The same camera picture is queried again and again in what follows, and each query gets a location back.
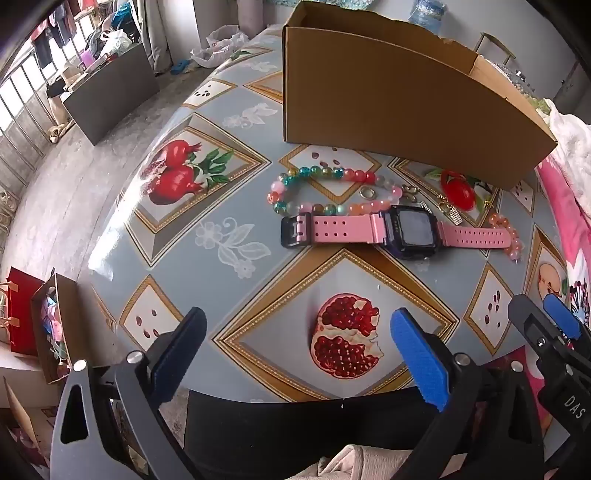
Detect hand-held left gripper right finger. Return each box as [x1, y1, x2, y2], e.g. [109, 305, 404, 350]
[390, 308, 546, 480]

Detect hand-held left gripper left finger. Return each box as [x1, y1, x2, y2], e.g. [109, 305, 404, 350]
[50, 306, 207, 480]

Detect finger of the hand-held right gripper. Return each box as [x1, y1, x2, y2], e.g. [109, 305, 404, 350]
[508, 294, 561, 365]
[543, 294, 591, 361]

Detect peach bead bracelet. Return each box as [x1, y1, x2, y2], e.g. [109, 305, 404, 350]
[487, 212, 525, 265]

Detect pink strap digital watch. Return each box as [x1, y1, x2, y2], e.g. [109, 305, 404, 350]
[280, 205, 520, 261]

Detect multicoloured bead bracelet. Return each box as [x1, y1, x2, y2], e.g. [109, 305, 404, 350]
[266, 166, 402, 217]

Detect brown cardboard box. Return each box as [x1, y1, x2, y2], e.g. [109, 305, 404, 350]
[281, 1, 558, 190]

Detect fruit print tablecloth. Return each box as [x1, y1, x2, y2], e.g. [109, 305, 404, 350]
[88, 23, 571, 402]

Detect pink blanket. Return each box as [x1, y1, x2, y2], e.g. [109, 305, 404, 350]
[536, 154, 591, 333]

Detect person's beige clothing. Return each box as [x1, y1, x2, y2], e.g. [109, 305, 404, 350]
[302, 443, 467, 480]

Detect small cardboard box with clutter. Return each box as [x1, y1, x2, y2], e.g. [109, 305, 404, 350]
[30, 273, 93, 385]

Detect red paper bag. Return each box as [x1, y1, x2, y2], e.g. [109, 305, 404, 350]
[0, 267, 47, 356]

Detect patterned bedding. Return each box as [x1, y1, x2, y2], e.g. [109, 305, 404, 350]
[496, 62, 552, 127]

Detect dark grey cabinet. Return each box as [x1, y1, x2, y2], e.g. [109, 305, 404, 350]
[62, 42, 160, 146]

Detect window railing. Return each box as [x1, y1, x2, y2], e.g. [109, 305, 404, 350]
[0, 46, 70, 171]

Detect white plastic bag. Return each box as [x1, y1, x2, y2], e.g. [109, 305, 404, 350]
[191, 25, 250, 69]
[88, 28, 132, 58]

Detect grey curtain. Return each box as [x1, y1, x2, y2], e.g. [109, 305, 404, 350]
[139, 0, 174, 77]

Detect blue water jug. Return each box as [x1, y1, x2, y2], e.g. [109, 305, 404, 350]
[409, 0, 446, 33]

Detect hanging clothes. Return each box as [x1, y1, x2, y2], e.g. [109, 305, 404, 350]
[30, 0, 93, 65]

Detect gold metal chair frame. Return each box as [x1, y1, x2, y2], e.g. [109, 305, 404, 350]
[473, 32, 517, 65]

